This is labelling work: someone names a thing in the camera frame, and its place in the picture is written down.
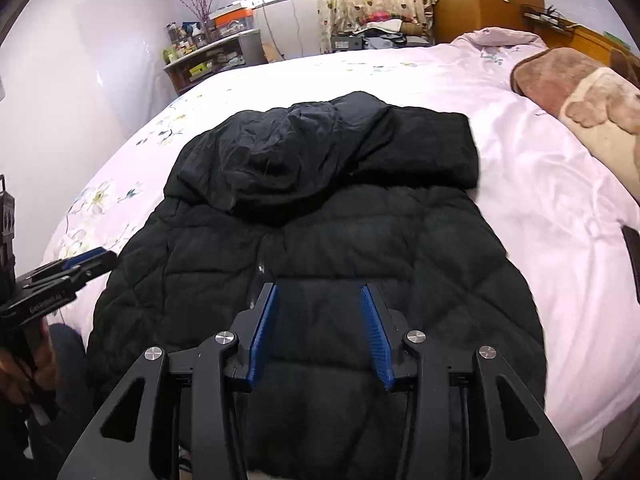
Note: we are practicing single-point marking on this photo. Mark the group of bottles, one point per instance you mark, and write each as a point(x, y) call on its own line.
point(182, 42)

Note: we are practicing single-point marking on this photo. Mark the wooden headboard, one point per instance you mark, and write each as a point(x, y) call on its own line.
point(590, 40)

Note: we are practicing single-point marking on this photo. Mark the clear box with orange lid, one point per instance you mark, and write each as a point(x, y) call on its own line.
point(232, 20)

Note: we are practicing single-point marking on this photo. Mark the black puffer jacket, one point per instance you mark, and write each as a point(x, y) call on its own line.
point(350, 240)

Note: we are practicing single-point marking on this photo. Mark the pink pillow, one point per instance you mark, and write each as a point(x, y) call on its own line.
point(500, 42)

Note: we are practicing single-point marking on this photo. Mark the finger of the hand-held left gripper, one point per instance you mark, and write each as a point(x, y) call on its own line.
point(85, 256)
point(100, 265)

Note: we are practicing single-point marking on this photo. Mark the folded bear print blanket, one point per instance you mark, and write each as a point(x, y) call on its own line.
point(590, 100)

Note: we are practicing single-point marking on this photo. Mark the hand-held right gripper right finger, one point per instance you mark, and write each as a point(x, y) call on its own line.
point(376, 332)

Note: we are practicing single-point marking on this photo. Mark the bed with floral sheet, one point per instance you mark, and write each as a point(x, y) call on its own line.
point(540, 200)

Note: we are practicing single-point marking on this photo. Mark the wooden shelf unit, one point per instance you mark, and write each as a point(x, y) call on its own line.
point(240, 52)

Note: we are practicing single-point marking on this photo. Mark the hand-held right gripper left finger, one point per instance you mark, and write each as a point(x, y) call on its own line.
point(262, 332)

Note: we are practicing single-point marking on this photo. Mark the person's left hand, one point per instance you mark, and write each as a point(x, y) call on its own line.
point(49, 365)

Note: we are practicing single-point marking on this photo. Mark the black electronic box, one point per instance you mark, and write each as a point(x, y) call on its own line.
point(346, 43)

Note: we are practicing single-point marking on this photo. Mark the green box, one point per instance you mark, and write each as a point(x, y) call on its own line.
point(617, 40)

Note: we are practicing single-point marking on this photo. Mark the white appliance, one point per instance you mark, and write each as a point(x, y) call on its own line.
point(290, 30)

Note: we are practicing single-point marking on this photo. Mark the person's left leg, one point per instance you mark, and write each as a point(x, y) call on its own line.
point(72, 365)

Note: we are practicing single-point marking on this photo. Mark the pile of clothes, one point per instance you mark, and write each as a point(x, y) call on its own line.
point(395, 27)

